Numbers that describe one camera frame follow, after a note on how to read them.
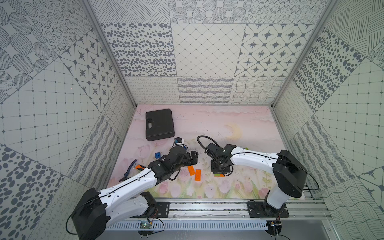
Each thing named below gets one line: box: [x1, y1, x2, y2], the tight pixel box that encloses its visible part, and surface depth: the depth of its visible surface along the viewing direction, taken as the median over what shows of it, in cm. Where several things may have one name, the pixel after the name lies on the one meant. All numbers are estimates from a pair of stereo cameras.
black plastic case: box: [145, 108, 175, 142], surface depth 106 cm
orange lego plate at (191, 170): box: [187, 165, 196, 176], surface depth 89 cm
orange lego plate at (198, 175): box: [195, 169, 202, 181], surface depth 87 cm
